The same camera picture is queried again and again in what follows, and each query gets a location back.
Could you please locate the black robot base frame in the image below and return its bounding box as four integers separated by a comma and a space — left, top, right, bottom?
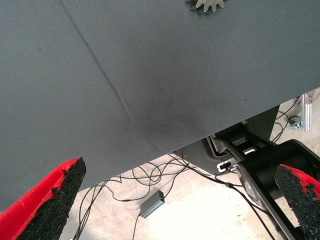
172, 104, 320, 240

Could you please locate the small grey hub box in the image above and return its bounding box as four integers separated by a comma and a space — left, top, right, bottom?
139, 189, 166, 220

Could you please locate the long thin black floor cable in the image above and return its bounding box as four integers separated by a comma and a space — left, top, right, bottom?
72, 173, 122, 240

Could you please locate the dark grey table cloth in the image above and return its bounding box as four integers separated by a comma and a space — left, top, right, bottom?
0, 0, 320, 213

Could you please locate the looped thin black floor cable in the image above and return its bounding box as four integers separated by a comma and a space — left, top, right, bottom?
109, 152, 216, 202

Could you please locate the thin black hub cable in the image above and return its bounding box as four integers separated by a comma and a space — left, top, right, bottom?
131, 212, 141, 240

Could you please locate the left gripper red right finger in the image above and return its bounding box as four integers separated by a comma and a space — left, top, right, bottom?
274, 164, 320, 236

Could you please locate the white bevel gear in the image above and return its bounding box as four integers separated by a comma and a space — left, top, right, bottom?
184, 0, 229, 13

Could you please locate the small metal floor bracket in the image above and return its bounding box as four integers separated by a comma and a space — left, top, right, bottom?
288, 115, 304, 130

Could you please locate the black cable with ferrite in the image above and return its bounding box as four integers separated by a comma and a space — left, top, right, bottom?
213, 164, 277, 240

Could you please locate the aluminium profile bar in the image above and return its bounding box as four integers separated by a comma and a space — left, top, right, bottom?
300, 92, 314, 133

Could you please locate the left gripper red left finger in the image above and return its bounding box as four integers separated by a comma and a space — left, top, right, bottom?
0, 156, 87, 240

